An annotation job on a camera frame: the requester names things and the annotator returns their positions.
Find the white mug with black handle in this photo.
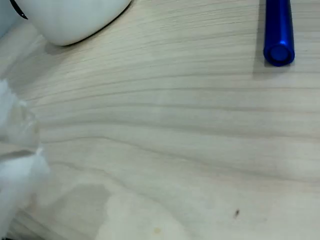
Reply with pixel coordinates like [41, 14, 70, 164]
[9, 0, 134, 47]

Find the blue metal pen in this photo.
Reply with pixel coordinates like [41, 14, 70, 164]
[262, 0, 296, 68]

